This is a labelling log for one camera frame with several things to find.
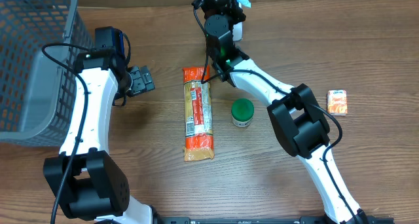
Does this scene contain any orange spaghetti package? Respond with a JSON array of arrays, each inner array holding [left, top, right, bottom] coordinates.
[[183, 67, 215, 162]]

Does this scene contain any green lid jar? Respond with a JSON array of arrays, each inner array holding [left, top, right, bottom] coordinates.
[[231, 98, 255, 128]]

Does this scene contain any orange tissue pack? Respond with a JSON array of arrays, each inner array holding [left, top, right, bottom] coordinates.
[[327, 90, 348, 116]]

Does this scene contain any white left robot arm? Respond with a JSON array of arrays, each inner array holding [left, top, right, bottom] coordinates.
[[42, 45, 158, 223]]

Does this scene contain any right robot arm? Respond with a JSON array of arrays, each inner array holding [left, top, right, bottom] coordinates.
[[192, 0, 368, 223]]

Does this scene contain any white barcode scanner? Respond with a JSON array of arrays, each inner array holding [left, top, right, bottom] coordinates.
[[232, 22, 243, 42]]

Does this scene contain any grey plastic basket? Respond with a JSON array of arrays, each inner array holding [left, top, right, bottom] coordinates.
[[1, 0, 93, 147]]

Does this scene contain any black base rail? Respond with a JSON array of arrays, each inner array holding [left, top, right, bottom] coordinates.
[[162, 215, 333, 224]]

